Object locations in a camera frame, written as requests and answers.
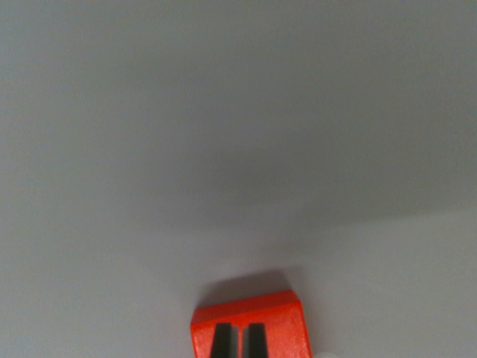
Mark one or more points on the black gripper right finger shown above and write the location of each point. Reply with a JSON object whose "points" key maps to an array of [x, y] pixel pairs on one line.
{"points": [[257, 341]]}

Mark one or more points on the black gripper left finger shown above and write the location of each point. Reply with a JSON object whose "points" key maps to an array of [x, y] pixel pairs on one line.
{"points": [[222, 341]]}

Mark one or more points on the red cube block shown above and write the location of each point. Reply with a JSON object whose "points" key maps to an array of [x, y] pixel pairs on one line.
{"points": [[287, 328]]}

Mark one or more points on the gray plastic tray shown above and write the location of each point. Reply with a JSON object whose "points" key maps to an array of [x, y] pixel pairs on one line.
{"points": [[231, 130]]}

